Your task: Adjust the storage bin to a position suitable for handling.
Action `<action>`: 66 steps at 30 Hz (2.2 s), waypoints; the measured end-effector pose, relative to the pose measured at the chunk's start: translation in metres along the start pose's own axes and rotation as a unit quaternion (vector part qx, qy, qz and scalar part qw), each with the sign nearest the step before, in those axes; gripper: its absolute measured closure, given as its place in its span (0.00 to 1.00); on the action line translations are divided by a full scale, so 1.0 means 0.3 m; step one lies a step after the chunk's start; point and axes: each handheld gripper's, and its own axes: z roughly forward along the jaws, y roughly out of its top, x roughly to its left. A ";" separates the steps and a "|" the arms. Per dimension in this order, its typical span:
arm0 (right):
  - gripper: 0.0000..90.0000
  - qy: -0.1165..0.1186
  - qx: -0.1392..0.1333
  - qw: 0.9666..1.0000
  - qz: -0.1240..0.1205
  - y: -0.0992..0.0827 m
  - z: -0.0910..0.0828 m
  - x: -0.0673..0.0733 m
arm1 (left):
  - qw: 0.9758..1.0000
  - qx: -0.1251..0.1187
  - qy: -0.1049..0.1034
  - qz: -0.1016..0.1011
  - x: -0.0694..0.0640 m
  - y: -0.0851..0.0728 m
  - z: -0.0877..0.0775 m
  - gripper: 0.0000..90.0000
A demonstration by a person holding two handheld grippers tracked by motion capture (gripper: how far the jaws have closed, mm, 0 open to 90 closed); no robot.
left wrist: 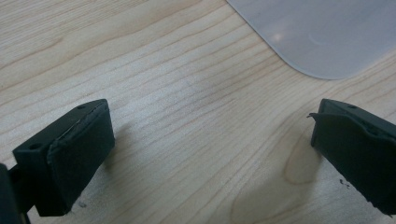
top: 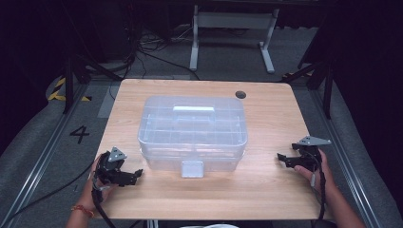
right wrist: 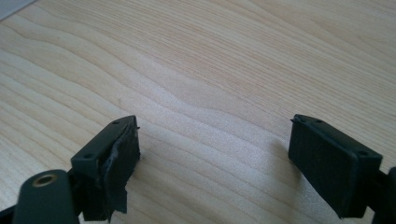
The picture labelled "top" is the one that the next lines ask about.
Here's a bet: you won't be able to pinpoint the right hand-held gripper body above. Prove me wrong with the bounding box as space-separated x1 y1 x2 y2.
290 135 333 173

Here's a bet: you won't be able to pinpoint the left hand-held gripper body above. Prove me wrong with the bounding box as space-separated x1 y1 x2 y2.
94 145 139 188

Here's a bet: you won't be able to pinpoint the clear plastic storage box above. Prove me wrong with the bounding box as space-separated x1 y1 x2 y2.
137 95 249 179

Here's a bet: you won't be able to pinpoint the person's right hand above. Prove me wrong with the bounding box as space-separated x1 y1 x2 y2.
293 148 339 199

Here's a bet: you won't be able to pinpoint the person's left hand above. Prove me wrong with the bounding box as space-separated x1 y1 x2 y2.
78 154 119 213

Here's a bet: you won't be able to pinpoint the black tripod stand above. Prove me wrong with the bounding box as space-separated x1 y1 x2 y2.
61 51 124 115
281 55 335 121

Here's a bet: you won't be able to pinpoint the white object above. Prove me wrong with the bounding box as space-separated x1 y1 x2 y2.
180 223 240 228

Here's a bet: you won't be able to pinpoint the yellow black floor tape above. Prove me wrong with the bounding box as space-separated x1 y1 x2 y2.
47 77 93 103

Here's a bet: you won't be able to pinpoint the metal floor rail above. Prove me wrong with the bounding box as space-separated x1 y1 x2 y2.
309 88 385 228
0 83 90 224

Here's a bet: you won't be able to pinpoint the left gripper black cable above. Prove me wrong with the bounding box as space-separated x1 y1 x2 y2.
90 177 118 228

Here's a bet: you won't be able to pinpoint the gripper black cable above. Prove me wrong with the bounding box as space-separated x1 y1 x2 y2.
90 177 118 228
307 151 328 222

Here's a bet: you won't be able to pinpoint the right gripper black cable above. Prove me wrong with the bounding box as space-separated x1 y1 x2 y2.
307 151 328 222

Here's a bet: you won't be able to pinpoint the orange bead bracelet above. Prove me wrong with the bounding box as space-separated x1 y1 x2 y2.
70 204 95 219

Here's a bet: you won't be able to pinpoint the black floor cable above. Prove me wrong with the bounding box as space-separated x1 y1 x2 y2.
0 160 97 226

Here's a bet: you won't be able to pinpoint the tangle of floor cables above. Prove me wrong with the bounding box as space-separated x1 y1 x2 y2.
124 27 202 81

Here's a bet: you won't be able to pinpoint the white metal desk frame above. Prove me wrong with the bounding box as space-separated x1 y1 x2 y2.
188 4 280 75

